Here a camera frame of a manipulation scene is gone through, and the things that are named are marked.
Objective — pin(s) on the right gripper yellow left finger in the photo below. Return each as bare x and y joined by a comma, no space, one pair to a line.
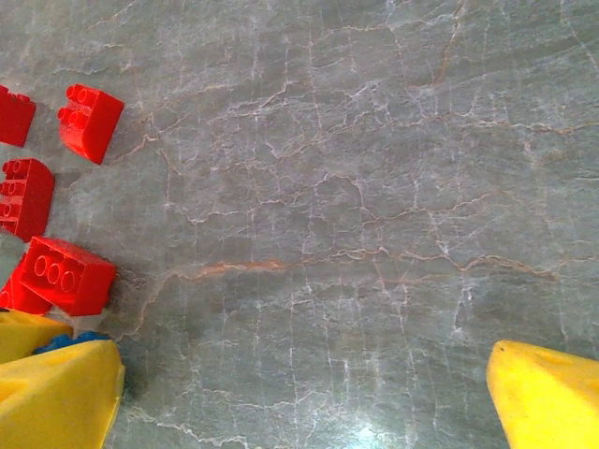
51,402

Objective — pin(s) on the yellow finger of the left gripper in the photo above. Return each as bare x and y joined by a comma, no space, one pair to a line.
23,334

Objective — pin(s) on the red lego brick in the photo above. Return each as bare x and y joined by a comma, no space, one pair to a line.
68,276
18,297
14,117
25,201
91,124

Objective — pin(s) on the blue lego brick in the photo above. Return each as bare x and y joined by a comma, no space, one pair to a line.
70,340

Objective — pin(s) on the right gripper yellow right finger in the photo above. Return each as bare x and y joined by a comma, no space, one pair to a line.
547,402

